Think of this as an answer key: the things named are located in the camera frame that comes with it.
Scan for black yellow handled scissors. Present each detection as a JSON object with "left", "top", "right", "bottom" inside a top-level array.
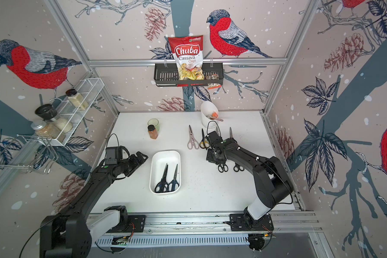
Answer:
[{"left": 200, "top": 129, "right": 210, "bottom": 149}]

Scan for white plastic storage box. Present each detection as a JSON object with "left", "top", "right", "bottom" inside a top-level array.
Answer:
[{"left": 149, "top": 150, "right": 182, "bottom": 195}]

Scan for pink handled kitchen scissors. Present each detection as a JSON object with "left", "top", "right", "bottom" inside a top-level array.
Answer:
[{"left": 187, "top": 125, "right": 200, "bottom": 149}]

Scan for black handled long scissors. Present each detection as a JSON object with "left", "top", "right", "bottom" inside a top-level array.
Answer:
[{"left": 154, "top": 164, "right": 169, "bottom": 194}]

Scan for dark blue handled scissors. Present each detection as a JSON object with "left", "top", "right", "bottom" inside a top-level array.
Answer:
[{"left": 168, "top": 164, "right": 180, "bottom": 192}]

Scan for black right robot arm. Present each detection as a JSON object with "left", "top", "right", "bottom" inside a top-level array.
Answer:
[{"left": 205, "top": 131, "right": 294, "bottom": 231}]

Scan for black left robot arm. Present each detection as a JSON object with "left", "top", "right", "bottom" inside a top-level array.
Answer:
[{"left": 39, "top": 152, "right": 148, "bottom": 258}]

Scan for red sweet pepper spice bottle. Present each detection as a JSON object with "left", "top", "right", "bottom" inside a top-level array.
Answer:
[{"left": 147, "top": 125, "right": 158, "bottom": 139}]

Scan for wooden spoon in cup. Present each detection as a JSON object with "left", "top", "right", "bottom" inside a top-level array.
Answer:
[{"left": 206, "top": 115, "right": 224, "bottom": 121}]

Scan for white utensil holder cup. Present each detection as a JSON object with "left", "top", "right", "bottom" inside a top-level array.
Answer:
[{"left": 200, "top": 101, "right": 219, "bottom": 129}]

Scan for green glass cup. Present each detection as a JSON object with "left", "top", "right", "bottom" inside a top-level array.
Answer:
[{"left": 147, "top": 118, "right": 160, "bottom": 132}]

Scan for small snack packet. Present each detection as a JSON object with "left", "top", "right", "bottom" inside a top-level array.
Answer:
[{"left": 206, "top": 74, "right": 221, "bottom": 90}]

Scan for spice jar black lid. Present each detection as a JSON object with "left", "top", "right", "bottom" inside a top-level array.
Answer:
[{"left": 66, "top": 89, "right": 89, "bottom": 111}]

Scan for spice jar silver lid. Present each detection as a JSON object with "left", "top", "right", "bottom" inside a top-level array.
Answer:
[{"left": 31, "top": 120, "right": 61, "bottom": 139}]

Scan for black pepper grinder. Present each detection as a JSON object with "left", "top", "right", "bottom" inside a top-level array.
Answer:
[{"left": 34, "top": 104, "right": 73, "bottom": 133}]

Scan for red chuba cassava chips bag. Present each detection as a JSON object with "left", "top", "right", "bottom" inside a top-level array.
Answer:
[{"left": 168, "top": 35, "right": 205, "bottom": 80}]

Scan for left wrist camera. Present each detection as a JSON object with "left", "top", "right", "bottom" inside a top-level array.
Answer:
[{"left": 104, "top": 146, "right": 123, "bottom": 165}]

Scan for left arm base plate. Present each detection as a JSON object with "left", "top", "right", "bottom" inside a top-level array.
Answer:
[{"left": 115, "top": 215, "right": 146, "bottom": 233}]

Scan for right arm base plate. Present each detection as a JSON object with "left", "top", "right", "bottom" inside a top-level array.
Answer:
[{"left": 225, "top": 213, "right": 274, "bottom": 232}]

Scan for white wire spice rack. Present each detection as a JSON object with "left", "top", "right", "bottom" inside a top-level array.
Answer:
[{"left": 45, "top": 77, "right": 105, "bottom": 146}]

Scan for black wall basket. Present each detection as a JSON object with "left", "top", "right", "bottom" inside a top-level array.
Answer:
[{"left": 154, "top": 63, "right": 224, "bottom": 87}]

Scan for wire wall rack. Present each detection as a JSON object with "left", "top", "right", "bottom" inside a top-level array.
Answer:
[{"left": 0, "top": 134, "right": 61, "bottom": 174}]

